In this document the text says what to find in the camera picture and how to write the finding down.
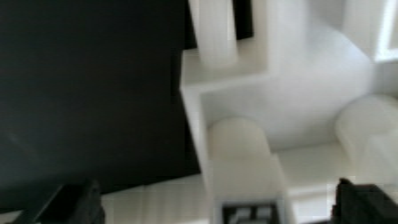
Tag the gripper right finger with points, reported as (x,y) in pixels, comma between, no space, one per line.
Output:
(364,206)

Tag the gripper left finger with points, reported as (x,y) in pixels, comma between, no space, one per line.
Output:
(67,207)

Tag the white chair seat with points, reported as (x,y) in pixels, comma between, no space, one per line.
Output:
(293,57)

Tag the white U-shaped fence wall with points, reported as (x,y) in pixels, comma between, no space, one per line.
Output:
(165,203)

